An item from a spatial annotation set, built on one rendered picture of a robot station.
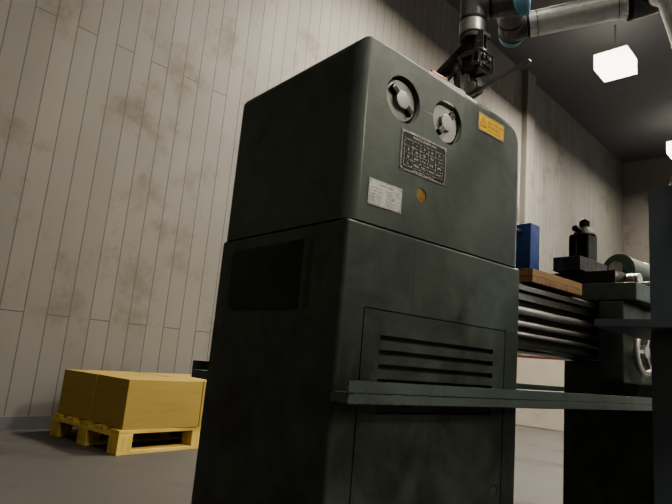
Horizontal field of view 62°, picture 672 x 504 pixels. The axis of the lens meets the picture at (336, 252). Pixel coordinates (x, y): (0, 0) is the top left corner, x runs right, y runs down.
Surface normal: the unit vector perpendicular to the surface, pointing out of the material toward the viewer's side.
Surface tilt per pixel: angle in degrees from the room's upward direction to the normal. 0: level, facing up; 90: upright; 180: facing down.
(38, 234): 90
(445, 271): 90
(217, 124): 90
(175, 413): 90
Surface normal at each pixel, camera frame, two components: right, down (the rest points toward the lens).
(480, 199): 0.65, -0.09
